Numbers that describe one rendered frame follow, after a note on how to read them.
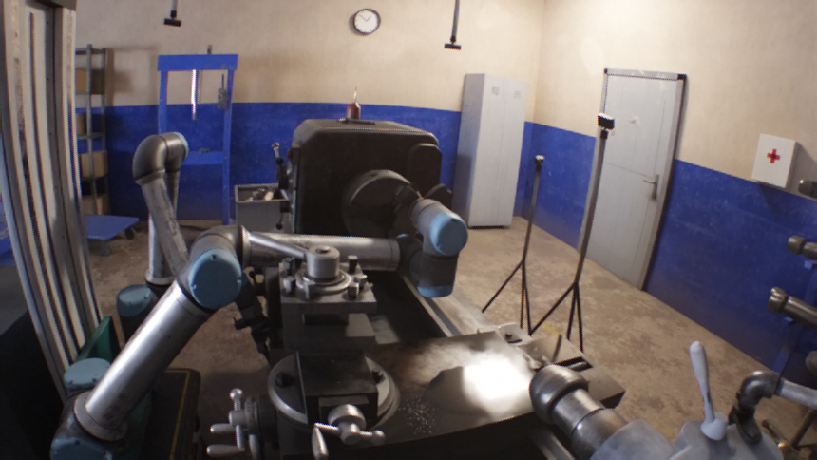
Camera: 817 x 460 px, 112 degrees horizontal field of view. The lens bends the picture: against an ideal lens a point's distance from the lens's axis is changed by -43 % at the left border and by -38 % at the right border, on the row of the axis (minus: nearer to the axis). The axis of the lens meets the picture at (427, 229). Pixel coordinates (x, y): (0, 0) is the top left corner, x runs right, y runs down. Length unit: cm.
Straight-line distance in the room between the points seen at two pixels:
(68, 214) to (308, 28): 378
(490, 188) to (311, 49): 263
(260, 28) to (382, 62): 149
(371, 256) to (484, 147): 383
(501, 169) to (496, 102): 81
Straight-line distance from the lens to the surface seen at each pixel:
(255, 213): 352
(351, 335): 75
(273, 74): 474
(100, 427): 112
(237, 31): 481
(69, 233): 151
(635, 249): 432
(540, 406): 60
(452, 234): 102
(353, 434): 62
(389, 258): 114
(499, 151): 496
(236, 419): 85
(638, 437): 52
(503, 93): 493
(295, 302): 70
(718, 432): 55
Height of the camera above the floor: 147
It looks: 18 degrees down
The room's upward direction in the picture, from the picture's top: 6 degrees clockwise
